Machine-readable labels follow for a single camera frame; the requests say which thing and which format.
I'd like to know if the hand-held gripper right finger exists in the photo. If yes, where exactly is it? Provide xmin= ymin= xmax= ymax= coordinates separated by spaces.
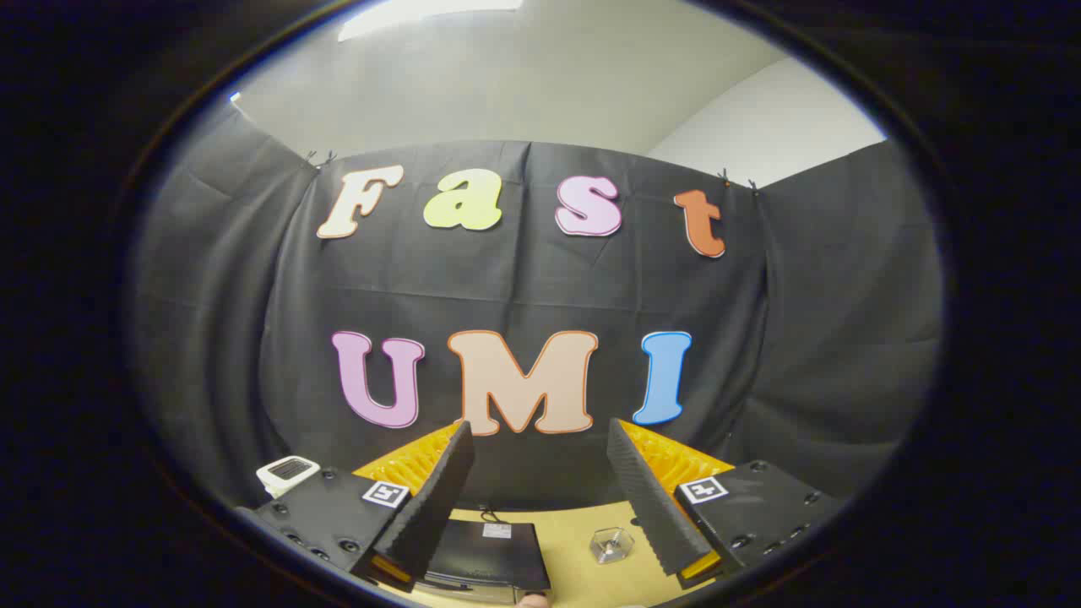
xmin=606 ymin=418 xmax=845 ymax=590

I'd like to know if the clear plastic container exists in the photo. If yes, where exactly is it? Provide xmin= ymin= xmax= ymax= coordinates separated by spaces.
xmin=590 ymin=527 xmax=636 ymax=565

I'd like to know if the black backdrop cloth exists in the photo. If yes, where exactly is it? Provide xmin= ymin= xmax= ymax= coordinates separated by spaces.
xmin=127 ymin=97 xmax=945 ymax=513

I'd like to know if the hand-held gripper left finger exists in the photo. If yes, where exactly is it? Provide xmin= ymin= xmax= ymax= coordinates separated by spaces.
xmin=236 ymin=420 xmax=475 ymax=592

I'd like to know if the white bread toaster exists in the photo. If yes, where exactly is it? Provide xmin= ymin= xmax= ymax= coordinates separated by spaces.
xmin=257 ymin=456 xmax=321 ymax=499

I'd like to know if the black toaster oven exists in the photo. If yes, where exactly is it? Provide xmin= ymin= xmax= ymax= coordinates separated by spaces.
xmin=425 ymin=518 xmax=551 ymax=594

